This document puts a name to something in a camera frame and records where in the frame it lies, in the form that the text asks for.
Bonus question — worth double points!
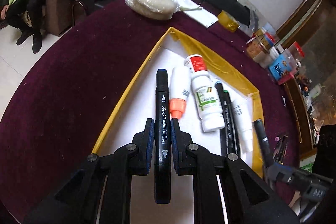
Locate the black marker plain cap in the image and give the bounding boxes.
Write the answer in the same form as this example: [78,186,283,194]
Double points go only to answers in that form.
[253,119,274,168]

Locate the black marker green cap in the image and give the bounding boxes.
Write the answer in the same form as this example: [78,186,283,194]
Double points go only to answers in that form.
[223,90,241,157]

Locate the black marker light-blue cap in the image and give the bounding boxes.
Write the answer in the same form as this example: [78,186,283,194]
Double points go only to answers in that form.
[215,82,232,156]

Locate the black marker blue cap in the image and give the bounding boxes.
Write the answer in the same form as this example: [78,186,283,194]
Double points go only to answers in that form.
[154,69,171,205]

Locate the white spray bottle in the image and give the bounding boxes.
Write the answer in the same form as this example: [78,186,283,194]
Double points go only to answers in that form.
[232,98,253,153]

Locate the white bottle red cap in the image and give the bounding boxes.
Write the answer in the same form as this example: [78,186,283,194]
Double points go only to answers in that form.
[190,71,226,133]

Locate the yellow taped white tray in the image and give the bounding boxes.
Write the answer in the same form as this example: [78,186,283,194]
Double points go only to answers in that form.
[90,26,264,224]

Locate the white bottle orange cap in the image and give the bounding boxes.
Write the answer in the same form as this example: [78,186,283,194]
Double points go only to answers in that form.
[169,65,191,119]

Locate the small white red-label bottle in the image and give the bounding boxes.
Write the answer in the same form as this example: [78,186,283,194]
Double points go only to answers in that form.
[184,55,207,73]

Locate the purple velvet tablecloth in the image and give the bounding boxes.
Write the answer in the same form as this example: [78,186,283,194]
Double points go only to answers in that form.
[1,0,299,221]

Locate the wooden brick pattern cabinet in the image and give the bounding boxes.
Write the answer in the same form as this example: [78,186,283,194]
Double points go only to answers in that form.
[277,0,335,160]

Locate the metal nail clipper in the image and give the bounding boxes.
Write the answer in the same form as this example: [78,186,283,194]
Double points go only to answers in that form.
[281,96,286,108]

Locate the blue cartoon label jar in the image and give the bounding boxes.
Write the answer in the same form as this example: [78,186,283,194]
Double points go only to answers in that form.
[269,50,297,81]

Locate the red lid plastic jar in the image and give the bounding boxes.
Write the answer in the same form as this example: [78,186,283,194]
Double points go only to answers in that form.
[287,42,305,61]

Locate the white plastic jar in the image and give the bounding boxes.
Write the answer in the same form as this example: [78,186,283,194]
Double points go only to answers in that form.
[259,46,284,69]

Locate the brown label glass jar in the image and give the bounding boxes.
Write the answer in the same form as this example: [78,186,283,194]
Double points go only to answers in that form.
[246,37,269,63]

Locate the stacked colourful tape rolls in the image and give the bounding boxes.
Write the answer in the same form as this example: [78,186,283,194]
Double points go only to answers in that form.
[254,27,276,50]

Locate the yellow tape roll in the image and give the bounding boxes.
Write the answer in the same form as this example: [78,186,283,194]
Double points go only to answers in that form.
[218,10,240,33]

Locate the white paper stack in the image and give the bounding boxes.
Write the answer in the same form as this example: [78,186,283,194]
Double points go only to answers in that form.
[172,0,218,28]

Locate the wrapped round white cakes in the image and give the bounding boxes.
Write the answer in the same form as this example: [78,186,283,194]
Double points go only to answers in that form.
[125,0,179,20]

